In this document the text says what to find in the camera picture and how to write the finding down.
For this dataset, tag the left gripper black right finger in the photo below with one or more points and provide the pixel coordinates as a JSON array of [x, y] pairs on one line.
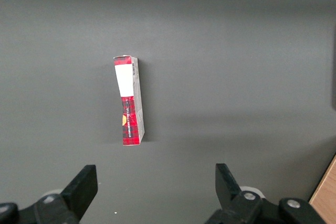
[[228, 190]]

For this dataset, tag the wooden drawer cabinet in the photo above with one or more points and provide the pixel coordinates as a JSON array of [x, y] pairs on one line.
[[326, 197]]

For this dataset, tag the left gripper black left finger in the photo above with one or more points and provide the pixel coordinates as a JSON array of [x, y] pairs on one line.
[[78, 192]]

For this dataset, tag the red plaid cardboard box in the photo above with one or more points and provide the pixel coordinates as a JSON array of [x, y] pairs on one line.
[[127, 77]]

